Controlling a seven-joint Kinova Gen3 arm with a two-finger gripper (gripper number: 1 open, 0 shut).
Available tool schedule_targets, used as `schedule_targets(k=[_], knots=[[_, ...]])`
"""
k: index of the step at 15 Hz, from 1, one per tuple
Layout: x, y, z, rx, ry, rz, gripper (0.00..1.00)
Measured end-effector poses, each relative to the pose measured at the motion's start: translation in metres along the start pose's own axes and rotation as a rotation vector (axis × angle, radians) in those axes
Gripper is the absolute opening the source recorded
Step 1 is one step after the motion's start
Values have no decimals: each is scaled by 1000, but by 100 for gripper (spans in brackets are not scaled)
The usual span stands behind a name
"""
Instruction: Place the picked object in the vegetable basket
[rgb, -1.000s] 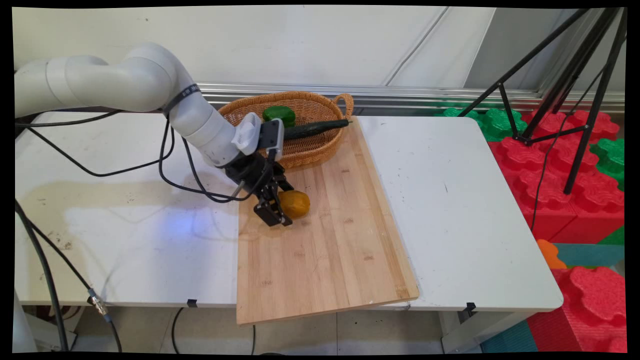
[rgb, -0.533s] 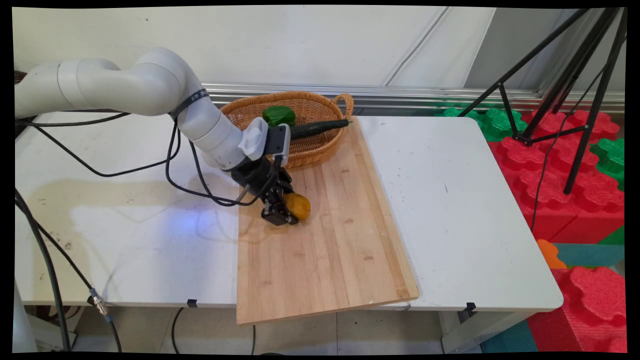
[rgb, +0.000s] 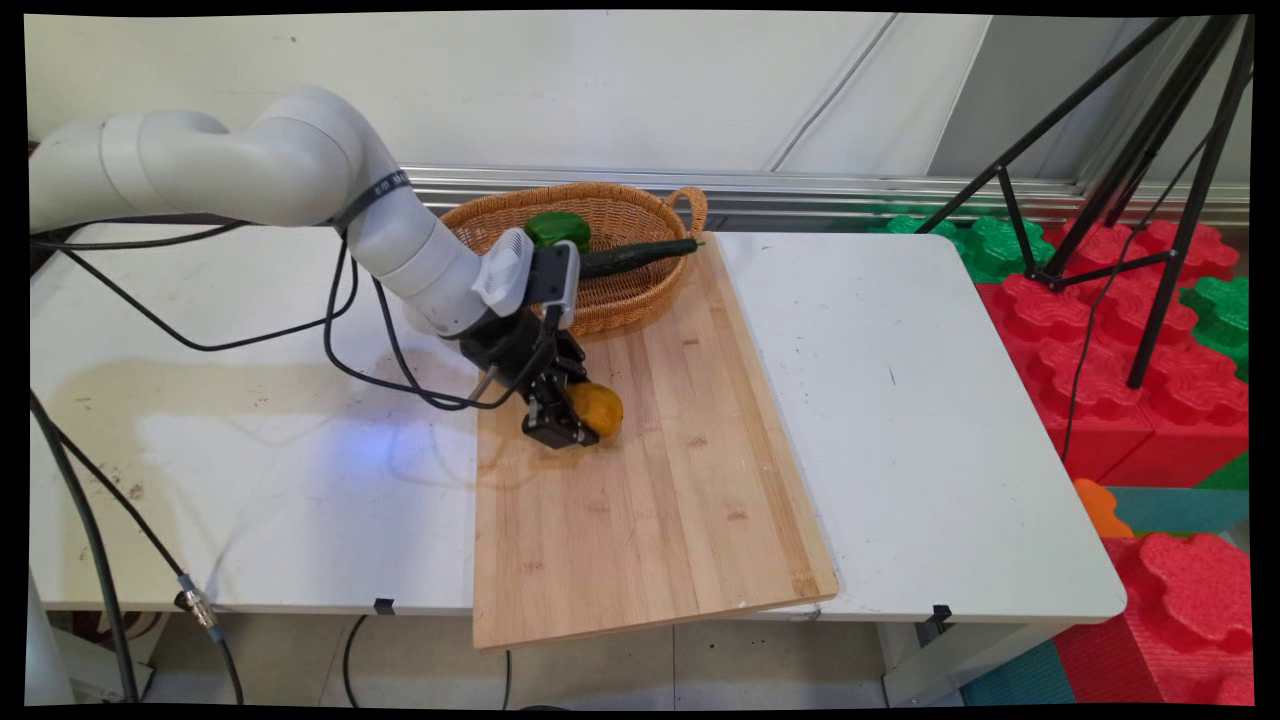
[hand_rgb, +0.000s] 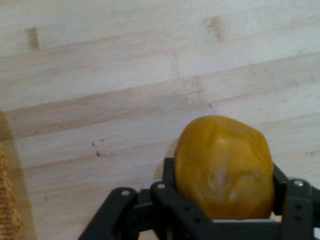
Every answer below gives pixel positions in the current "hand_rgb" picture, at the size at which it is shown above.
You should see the woven wicker basket with handles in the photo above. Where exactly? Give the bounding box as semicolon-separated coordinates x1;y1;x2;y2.
0;142;25;240

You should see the yellow bell pepper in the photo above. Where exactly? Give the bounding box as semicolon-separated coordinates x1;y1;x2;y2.
174;114;276;221

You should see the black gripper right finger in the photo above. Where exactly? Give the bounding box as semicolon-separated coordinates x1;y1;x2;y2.
271;161;320;240

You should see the bamboo cutting board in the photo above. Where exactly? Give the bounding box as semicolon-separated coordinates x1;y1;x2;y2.
0;0;320;240

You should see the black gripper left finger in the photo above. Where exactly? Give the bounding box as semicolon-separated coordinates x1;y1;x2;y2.
78;156;216;240

